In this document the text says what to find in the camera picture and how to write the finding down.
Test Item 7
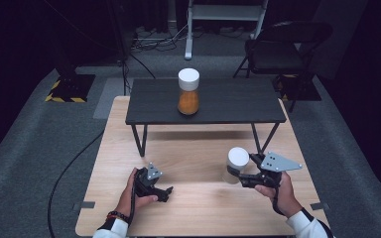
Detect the person's right hand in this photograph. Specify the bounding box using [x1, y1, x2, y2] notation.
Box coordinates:
[254, 172, 304, 219]

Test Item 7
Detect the black folding chair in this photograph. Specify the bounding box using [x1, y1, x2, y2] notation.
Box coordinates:
[232, 20, 333, 113]

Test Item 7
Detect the black shelf table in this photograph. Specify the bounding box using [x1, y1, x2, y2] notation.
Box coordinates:
[125, 77, 288, 158]

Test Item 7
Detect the dark bead bracelet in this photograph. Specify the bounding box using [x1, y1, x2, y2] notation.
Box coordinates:
[106, 210, 131, 224]

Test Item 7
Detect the clear jar with orange powder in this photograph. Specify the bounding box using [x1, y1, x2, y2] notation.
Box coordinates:
[177, 67, 200, 116]

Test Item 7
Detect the right hand-held gripper black cable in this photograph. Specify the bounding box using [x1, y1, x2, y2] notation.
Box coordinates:
[271, 185, 285, 216]

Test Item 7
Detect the person's left hand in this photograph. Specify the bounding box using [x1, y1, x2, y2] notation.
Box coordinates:
[114, 167, 160, 220]

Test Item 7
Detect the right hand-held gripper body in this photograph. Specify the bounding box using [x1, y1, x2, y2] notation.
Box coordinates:
[241, 151, 304, 190]

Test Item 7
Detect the grey floor mat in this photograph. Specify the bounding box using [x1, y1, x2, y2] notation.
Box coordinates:
[92, 76, 134, 120]

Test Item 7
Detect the white metal stand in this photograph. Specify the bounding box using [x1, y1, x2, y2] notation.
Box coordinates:
[184, 0, 270, 61]

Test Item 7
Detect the hand-held gripper black cable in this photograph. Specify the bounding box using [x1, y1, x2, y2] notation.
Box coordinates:
[271, 185, 285, 216]
[127, 179, 139, 228]

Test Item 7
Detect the bundle of floor cables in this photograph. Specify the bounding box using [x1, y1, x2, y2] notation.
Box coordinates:
[130, 25, 192, 53]

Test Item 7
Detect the black base with hazard stripes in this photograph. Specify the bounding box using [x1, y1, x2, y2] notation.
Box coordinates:
[272, 72, 322, 102]
[45, 65, 96, 104]

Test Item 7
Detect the grey tape strip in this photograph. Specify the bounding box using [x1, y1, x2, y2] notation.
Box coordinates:
[72, 200, 96, 211]
[310, 201, 330, 211]

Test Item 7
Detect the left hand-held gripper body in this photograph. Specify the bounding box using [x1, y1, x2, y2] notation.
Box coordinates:
[134, 162, 167, 201]

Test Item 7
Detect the long black floor cable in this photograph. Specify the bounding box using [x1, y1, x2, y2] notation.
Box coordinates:
[47, 129, 106, 238]

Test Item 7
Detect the left hand-held gripper black cable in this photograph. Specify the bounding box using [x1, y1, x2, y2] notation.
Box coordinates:
[127, 179, 139, 228]

